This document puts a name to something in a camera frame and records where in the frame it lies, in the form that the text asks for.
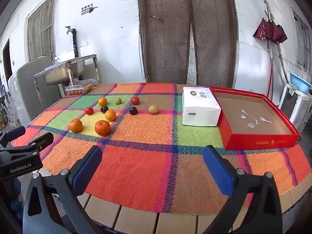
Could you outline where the window with white bars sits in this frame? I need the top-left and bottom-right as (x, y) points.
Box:
(292, 11), (312, 74)

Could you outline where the white tissue pack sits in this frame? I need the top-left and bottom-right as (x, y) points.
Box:
(182, 86), (222, 127)

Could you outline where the barred window with grey frame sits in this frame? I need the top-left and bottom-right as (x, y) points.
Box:
(26, 0), (58, 61)

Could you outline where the black corrugated hose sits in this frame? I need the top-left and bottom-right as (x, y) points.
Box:
(72, 28), (79, 58)

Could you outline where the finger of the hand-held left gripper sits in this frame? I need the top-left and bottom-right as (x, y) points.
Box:
(0, 132), (54, 162)
(0, 126), (26, 149)

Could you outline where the large orange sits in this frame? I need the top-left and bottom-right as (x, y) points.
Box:
(69, 119), (83, 133)
(95, 120), (112, 137)

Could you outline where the stainless steel sink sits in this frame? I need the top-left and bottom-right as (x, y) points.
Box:
(34, 54), (100, 95)

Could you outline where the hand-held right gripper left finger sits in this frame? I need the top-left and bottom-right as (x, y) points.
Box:
(23, 145), (103, 234)

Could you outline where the maroon folded umbrella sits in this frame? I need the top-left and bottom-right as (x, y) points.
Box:
(253, 18), (288, 49)

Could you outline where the colourful checked blanket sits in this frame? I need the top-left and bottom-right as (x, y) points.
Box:
(11, 83), (312, 214)

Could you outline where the clear plastic clamshell container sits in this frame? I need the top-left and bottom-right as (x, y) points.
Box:
(65, 79), (97, 95)

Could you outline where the blue plastic basin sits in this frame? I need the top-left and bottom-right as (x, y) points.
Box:
(289, 72), (312, 93)

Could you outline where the grey washing machine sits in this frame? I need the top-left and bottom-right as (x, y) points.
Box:
(8, 56), (61, 127)

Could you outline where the red long-handled dustpan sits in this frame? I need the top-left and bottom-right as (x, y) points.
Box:
(268, 49), (275, 99)

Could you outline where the red cardboard box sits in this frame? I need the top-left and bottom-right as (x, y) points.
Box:
(209, 86), (300, 150)

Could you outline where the row of small brown fruits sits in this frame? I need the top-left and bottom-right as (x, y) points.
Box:
(68, 85), (91, 95)

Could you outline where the brown ribbed double door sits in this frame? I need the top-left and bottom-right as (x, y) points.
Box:
(136, 0), (238, 88)

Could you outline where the white air cooler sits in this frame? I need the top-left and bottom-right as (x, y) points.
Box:
(278, 83), (312, 133)

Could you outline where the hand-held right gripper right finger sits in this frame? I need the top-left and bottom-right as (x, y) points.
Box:
(202, 145), (290, 234)

